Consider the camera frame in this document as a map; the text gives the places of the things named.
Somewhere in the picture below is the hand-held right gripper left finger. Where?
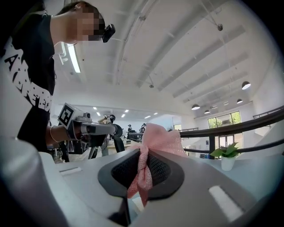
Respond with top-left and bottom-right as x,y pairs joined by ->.
39,148 -> 142,227

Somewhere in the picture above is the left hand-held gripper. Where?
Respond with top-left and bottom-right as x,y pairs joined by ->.
57,102 -> 118,153

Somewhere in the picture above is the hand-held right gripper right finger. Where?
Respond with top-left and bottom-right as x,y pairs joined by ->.
127,149 -> 267,227

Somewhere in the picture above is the pink cloth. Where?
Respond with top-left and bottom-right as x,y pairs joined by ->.
126,123 -> 188,207

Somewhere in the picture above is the person's left forearm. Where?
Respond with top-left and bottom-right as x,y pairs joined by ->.
45,125 -> 70,144

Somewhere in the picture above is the person's left hand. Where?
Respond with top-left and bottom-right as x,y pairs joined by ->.
66,126 -> 83,141

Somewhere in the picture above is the green plant in white pot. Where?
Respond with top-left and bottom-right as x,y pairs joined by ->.
209,142 -> 242,172

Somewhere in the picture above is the glass entrance door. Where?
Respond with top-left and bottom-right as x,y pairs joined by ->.
218,134 -> 237,148

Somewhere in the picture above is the light blue table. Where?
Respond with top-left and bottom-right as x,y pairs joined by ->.
188,153 -> 284,200

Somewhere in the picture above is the black metal railing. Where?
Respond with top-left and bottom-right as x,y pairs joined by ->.
178,106 -> 284,160

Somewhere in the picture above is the large glass window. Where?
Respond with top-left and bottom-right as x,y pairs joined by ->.
207,110 -> 242,129

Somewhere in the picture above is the white tube ceiling lamp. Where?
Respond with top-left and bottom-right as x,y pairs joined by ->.
66,43 -> 82,74

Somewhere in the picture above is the person in black t-shirt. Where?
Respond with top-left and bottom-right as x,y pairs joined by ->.
0,12 -> 56,153

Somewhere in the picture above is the person's head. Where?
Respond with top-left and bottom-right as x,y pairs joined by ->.
49,1 -> 107,45

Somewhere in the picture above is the gold bracelet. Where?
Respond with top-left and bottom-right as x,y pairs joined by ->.
49,125 -> 60,143

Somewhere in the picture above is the black head camera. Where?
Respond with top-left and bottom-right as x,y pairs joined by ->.
101,23 -> 116,43

